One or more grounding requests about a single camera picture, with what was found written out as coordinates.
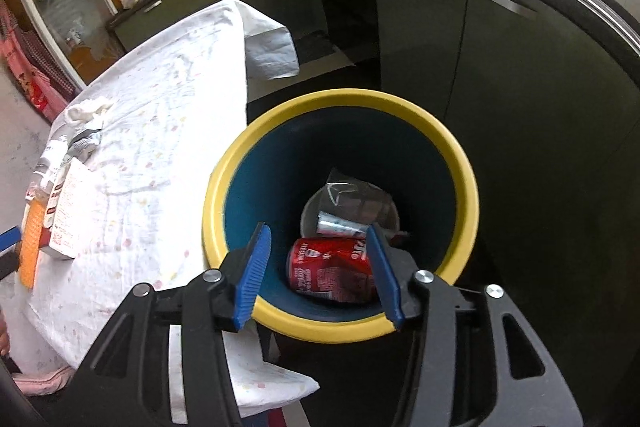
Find orange foam net sleeve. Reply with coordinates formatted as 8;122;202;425
18;199;47;291

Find red crushed cola can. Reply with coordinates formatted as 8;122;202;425
286;236;376;303

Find small silver blue tube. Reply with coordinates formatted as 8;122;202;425
317;211;369;237

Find clear plastic dome lid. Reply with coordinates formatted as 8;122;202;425
299;169;406;239

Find red white milk carton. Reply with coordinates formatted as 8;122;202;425
40;158;96;261

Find clear plastic water bottle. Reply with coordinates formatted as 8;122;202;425
26;136;68;200

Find white paper towel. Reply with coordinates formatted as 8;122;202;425
63;98;112;129

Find person's left hand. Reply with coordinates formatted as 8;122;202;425
0;310;11;357

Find red checkered apron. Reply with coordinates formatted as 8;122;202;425
1;0;77;122

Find white floral tablecloth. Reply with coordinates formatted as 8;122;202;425
19;0;321;425

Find green lower cabinets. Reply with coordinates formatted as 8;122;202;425
111;0;639;421

